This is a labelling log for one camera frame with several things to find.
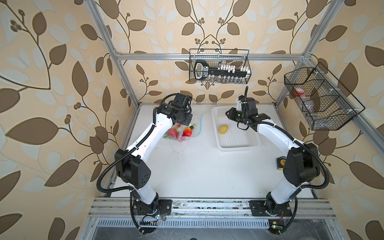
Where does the clear zip top bag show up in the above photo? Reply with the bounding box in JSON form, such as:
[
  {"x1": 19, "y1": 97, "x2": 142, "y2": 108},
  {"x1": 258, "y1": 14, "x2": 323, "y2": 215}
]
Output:
[{"x1": 163, "y1": 113, "x2": 206, "y2": 143}]

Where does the red white item in basket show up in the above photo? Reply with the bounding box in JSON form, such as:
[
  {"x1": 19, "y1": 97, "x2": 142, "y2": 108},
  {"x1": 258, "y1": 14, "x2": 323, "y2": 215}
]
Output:
[{"x1": 293, "y1": 87, "x2": 306, "y2": 97}]

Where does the aluminium front rail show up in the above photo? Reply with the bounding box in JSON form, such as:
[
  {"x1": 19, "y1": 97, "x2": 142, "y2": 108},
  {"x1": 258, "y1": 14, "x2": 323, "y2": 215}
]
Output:
[{"x1": 88, "y1": 198, "x2": 337, "y2": 220}]

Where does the red yellow mango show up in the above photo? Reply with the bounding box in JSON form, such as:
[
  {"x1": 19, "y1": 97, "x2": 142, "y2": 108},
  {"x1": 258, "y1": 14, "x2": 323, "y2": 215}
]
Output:
[{"x1": 183, "y1": 127, "x2": 192, "y2": 137}]

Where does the yellow potato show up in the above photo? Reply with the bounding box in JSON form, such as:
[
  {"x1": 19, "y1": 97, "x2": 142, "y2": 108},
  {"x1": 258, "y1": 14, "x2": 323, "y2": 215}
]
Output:
[{"x1": 219, "y1": 125, "x2": 229, "y2": 135}]

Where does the white plastic basket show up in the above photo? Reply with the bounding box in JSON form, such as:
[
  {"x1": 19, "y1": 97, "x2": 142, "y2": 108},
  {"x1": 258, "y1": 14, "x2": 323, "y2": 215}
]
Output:
[{"x1": 212, "y1": 106, "x2": 261, "y2": 152}]

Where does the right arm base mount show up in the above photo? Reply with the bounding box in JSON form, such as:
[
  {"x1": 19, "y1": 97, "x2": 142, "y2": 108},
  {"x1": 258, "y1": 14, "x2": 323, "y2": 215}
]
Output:
[{"x1": 249, "y1": 200, "x2": 293, "y2": 217}]

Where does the yellow black tape measure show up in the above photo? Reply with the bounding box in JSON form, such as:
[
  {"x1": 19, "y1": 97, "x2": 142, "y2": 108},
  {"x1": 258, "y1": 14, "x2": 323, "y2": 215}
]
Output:
[{"x1": 276, "y1": 157, "x2": 286, "y2": 171}]

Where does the side wire basket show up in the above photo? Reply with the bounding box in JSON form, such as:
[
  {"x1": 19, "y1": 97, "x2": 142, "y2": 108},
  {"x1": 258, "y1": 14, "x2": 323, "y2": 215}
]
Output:
[{"x1": 284, "y1": 62, "x2": 366, "y2": 131}]

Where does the back wire basket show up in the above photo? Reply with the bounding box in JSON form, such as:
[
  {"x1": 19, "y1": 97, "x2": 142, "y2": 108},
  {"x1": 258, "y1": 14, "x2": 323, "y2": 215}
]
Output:
[{"x1": 189, "y1": 48, "x2": 252, "y2": 85}]

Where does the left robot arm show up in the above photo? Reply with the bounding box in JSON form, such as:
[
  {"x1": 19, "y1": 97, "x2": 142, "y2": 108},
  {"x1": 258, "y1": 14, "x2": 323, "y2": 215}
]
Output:
[{"x1": 97, "y1": 93, "x2": 193, "y2": 206}]

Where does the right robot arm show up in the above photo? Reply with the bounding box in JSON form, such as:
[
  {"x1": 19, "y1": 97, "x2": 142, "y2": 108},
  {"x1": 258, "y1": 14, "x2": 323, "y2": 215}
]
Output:
[{"x1": 226, "y1": 87, "x2": 330, "y2": 216}]

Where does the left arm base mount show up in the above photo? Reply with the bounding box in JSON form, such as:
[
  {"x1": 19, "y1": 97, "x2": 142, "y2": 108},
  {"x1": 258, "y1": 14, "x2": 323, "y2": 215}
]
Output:
[{"x1": 133, "y1": 199, "x2": 173, "y2": 216}]

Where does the black tool in basket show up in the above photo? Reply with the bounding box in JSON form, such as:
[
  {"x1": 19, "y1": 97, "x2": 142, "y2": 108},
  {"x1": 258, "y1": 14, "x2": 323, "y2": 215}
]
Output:
[{"x1": 192, "y1": 60, "x2": 252, "y2": 81}]

